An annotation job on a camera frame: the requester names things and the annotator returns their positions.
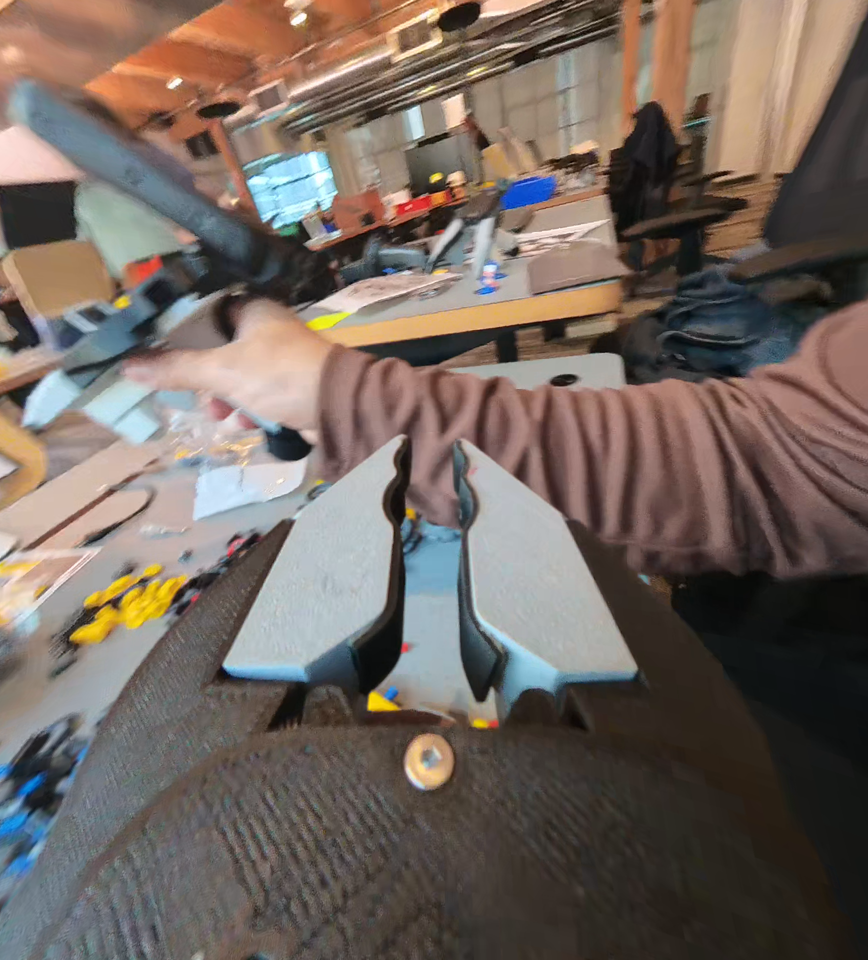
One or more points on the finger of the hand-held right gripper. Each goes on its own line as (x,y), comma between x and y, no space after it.
(67,402)
(131,413)

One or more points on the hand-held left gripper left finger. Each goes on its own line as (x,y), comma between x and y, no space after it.
(314,593)

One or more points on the large crumpled plastic bag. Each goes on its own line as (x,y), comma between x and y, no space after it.
(247,488)

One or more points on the pile of blue grey connectors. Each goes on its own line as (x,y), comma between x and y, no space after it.
(14,825)

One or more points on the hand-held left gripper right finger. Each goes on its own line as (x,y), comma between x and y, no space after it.
(554,600)

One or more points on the person's right forearm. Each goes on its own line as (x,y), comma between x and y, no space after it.
(629,450)

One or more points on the yellow and grey brick assembly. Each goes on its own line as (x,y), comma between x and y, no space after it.
(382,701)

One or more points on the black office chair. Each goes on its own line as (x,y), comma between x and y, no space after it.
(652,165)
(854,135)

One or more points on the instruction sign stand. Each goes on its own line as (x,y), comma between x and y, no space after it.
(22,450)

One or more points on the printed parts sheet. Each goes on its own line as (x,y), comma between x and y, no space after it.
(14,578)

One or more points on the pile of black red pins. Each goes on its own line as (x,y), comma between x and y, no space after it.
(224,563)

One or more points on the person's right hand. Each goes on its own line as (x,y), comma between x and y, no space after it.
(262,360)

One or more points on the grey desk with wooden edge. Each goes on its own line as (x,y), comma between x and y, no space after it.
(427,630)

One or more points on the pile of yellow angled beams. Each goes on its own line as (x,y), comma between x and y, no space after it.
(134,600)

